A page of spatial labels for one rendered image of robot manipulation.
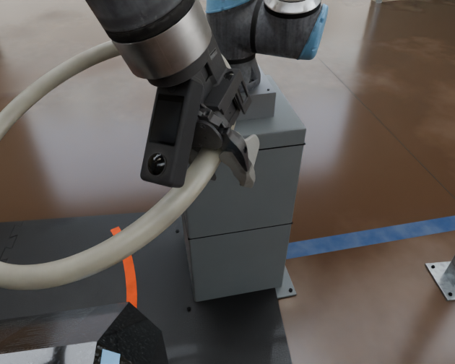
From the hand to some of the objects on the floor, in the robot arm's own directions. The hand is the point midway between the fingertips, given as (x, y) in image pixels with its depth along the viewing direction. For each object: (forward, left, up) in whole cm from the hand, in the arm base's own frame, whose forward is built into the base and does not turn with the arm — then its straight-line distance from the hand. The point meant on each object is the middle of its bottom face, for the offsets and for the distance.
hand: (227, 182), depth 53 cm
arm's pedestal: (-74, +6, -116) cm, 138 cm away
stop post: (-56, +110, -115) cm, 169 cm away
